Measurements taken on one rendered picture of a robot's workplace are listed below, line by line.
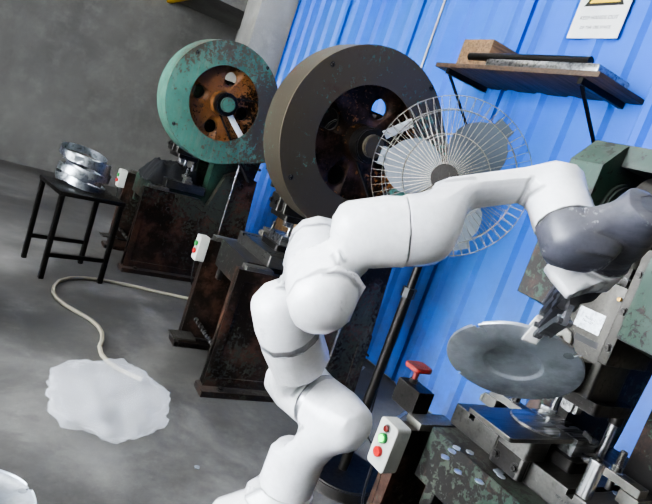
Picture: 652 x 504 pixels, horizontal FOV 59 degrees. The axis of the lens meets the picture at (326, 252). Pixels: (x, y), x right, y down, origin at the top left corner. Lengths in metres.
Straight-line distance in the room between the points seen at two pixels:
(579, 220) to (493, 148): 1.25
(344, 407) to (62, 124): 6.66
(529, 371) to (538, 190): 0.52
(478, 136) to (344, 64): 0.66
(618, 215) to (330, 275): 0.43
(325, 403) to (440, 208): 0.43
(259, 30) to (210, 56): 2.23
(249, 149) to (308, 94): 1.87
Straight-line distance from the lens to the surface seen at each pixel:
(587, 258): 0.94
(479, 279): 3.39
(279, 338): 0.95
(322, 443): 1.10
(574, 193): 0.96
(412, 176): 2.17
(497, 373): 1.40
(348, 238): 0.83
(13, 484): 1.71
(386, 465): 1.63
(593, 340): 1.55
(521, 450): 1.54
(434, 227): 0.84
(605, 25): 3.39
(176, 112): 3.98
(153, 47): 7.59
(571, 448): 1.62
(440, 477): 1.63
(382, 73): 2.55
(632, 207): 0.95
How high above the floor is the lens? 1.24
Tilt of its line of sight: 9 degrees down
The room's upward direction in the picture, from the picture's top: 19 degrees clockwise
